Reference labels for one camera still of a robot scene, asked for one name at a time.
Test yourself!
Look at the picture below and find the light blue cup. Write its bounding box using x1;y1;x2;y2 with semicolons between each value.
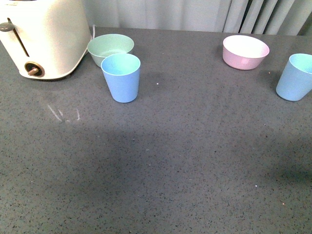
276;54;312;101

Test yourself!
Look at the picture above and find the light green bowl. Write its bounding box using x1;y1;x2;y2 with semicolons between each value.
87;34;135;67

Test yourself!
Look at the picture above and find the pink bowl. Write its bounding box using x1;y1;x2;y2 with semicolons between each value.
222;35;270;70

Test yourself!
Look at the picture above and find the white toaster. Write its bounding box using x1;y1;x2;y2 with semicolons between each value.
0;0;92;80

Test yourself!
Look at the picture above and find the white power cord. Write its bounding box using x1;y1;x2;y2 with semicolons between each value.
82;26;97;57

